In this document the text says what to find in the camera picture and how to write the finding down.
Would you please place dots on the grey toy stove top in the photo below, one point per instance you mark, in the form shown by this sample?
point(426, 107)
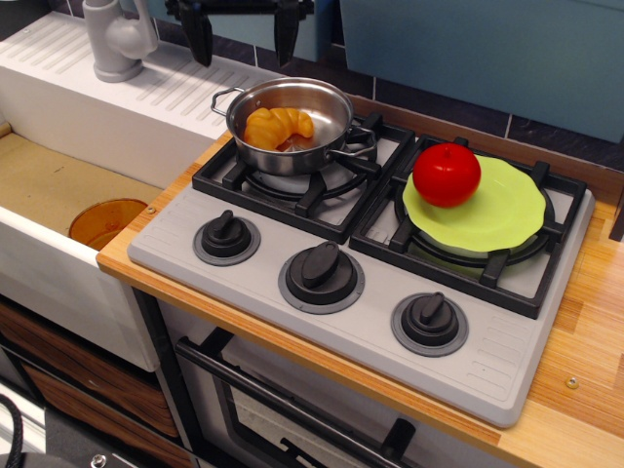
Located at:
point(489, 376)

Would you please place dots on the black stove knob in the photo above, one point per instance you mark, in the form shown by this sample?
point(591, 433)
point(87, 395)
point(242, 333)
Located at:
point(429, 324)
point(226, 240)
point(321, 280)

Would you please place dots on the black middle stove knob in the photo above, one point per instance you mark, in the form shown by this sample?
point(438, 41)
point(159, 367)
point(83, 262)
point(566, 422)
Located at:
point(321, 280)

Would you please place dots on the white toy sink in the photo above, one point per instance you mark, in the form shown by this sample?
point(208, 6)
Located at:
point(73, 141)

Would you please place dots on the black right stove knob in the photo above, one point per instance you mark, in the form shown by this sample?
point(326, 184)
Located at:
point(429, 324)

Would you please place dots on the black burner grate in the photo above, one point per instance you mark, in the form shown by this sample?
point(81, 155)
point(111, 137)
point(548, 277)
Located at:
point(517, 279)
point(327, 203)

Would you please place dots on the toy oven door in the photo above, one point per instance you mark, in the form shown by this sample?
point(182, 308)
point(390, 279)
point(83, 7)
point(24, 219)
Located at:
point(271, 440)

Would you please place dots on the black right burner grate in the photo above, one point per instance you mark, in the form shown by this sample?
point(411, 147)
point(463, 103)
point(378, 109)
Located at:
point(517, 279)

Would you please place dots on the stainless steel pot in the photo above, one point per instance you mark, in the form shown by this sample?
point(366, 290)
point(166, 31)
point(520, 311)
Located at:
point(337, 140)

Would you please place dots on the black left burner grate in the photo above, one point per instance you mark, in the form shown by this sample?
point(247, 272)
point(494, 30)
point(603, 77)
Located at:
point(327, 203)

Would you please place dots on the black left stove knob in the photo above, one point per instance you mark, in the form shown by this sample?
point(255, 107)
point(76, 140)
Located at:
point(226, 240)

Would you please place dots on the red plastic apple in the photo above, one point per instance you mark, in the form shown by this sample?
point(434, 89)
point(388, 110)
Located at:
point(446, 175)

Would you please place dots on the black oven door handle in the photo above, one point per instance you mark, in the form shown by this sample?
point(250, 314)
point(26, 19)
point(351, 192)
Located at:
point(389, 454)

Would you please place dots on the orange sink drain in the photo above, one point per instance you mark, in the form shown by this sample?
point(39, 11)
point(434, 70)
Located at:
point(97, 225)

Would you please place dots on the wooden drawer fronts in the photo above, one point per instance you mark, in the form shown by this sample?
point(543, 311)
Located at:
point(117, 400)

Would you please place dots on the grey toy faucet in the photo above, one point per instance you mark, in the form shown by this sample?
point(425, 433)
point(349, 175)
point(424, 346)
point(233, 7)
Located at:
point(119, 44)

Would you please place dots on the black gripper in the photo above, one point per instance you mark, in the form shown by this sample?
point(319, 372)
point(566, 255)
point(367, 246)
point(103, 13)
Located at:
point(194, 17)

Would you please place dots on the yellow plastic croissant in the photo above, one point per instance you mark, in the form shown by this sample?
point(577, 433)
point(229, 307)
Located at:
point(268, 129)

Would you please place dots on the light green plate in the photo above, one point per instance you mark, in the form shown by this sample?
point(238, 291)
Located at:
point(505, 211)

